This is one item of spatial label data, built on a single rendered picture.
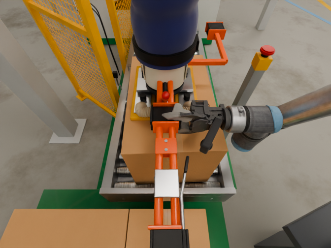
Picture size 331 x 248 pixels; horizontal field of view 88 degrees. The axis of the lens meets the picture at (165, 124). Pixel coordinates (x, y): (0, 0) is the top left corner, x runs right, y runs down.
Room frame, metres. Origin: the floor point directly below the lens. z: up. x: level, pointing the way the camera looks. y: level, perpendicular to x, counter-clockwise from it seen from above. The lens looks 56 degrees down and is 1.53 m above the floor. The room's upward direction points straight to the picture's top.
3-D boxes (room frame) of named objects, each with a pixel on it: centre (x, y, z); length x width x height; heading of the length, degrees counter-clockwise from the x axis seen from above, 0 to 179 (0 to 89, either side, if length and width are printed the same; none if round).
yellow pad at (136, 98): (0.59, 0.10, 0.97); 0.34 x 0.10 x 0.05; 1
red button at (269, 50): (0.79, -0.51, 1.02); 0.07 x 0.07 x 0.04
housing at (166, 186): (0.12, 0.00, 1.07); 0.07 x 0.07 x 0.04; 1
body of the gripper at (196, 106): (0.34, -0.14, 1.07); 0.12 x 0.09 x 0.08; 90
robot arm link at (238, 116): (0.34, -0.22, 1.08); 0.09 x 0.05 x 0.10; 0
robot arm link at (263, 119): (0.34, -0.31, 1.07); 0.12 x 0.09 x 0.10; 90
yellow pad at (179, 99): (0.59, -0.09, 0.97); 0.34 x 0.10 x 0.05; 1
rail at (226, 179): (1.39, -0.34, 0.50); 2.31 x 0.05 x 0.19; 0
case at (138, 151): (0.57, -0.02, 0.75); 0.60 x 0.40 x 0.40; 2
